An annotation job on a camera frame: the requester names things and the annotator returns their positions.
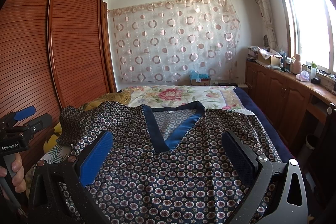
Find mustard patterned folded cloth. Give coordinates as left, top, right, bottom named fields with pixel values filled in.
left=79, top=91, right=131, bottom=111

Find circle patterned sheer curtain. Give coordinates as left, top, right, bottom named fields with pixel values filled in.
left=110, top=0, right=240, bottom=85

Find small box with blue cloth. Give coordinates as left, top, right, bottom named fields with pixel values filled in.
left=189, top=71, right=211, bottom=86

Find open cardboard box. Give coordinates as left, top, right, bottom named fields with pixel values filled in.
left=257, top=47, right=282, bottom=66

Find window with wooden frame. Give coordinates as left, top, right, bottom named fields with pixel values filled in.
left=284, top=0, right=335, bottom=75

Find navy patterned silk shirt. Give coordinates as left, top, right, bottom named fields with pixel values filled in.
left=60, top=102, right=280, bottom=223

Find yellow Pikachu plush toy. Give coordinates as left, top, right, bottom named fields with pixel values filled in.
left=43, top=123, right=62, bottom=153

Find person's left hand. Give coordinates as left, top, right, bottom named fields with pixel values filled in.
left=0, top=152, right=27, bottom=193

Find palm leaf bed sheet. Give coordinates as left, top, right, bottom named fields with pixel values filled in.
left=41, top=144, right=71, bottom=164

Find pink vase bottle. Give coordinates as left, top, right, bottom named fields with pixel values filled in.
left=291, top=54, right=302, bottom=75

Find wooden slatted wardrobe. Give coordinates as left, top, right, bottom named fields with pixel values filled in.
left=0, top=0, right=117, bottom=169

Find side window drape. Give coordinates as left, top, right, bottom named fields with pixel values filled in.
left=257, top=0, right=277, bottom=50

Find green cap bottle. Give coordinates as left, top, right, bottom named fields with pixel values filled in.
left=310, top=61, right=317, bottom=81

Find long wooden sideboard cabinet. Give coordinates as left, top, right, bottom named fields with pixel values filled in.
left=245, top=61, right=335, bottom=149

